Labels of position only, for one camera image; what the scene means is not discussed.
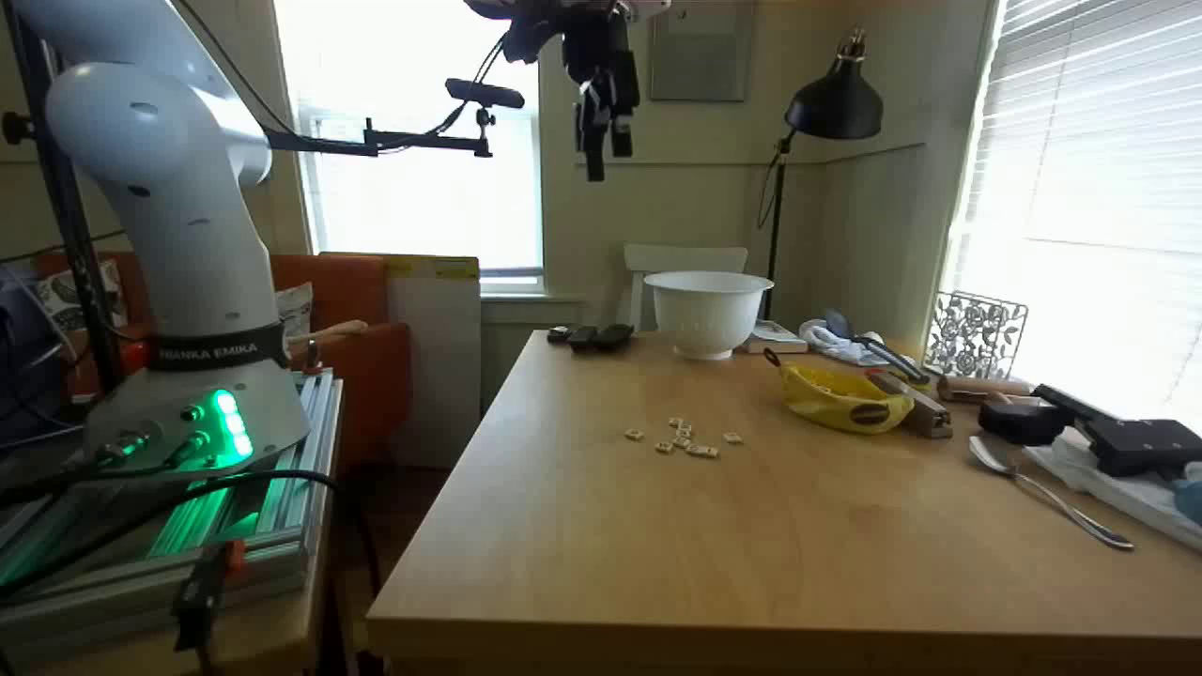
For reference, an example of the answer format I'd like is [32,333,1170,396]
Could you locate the metal spoon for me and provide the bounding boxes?
[962,432,1140,556]

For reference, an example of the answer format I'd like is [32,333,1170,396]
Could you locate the black desk lamp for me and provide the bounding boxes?
[750,30,886,326]

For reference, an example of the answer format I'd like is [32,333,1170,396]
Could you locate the white plastic bowl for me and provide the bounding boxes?
[642,266,777,369]

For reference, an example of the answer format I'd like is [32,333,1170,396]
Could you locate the printed magazine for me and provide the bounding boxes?
[32,256,136,369]

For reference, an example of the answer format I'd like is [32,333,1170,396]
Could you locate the white cloth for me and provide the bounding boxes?
[796,313,886,372]

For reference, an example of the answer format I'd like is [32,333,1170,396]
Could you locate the white window blinds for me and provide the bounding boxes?
[940,0,1202,437]

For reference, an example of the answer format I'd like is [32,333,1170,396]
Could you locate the grey wall panel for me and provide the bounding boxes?
[647,0,763,105]

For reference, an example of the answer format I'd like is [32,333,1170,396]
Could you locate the dark bag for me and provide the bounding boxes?
[0,266,87,446]

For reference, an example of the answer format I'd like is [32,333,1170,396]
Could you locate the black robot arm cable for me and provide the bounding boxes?
[174,0,310,142]

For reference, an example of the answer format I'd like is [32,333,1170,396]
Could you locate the black orange cable clamp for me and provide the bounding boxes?
[166,537,256,656]

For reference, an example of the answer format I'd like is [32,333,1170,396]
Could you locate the large black remote control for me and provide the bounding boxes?
[566,318,638,358]

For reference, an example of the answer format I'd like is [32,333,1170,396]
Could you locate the white lattice cube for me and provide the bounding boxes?
[925,287,1034,386]

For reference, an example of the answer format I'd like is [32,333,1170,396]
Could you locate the small blue object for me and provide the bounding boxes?
[1169,458,1202,530]

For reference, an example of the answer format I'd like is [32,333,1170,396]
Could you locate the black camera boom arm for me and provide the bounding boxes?
[261,109,498,163]

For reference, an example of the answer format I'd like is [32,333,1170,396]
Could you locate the black round case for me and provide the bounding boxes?
[977,396,1070,452]

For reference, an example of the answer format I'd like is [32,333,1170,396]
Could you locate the black power cable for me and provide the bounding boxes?
[0,461,385,631]

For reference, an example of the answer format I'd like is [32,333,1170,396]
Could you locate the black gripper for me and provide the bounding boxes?
[563,4,647,188]

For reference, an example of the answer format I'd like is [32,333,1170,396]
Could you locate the black stand pole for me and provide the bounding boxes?
[0,0,126,400]

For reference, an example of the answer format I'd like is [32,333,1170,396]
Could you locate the black handled tool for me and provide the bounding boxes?
[849,326,940,386]

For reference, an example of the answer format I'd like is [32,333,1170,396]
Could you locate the white flat tray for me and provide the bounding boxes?
[1020,428,1202,556]

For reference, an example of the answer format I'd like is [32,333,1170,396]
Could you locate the white foam board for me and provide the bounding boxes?
[383,256,488,472]

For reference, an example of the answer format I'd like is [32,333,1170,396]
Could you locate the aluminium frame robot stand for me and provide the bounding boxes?
[0,369,348,660]

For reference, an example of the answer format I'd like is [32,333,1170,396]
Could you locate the orange box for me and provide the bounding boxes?
[270,251,417,477]

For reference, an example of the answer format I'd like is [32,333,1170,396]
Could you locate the black external camera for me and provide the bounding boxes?
[443,74,528,114]

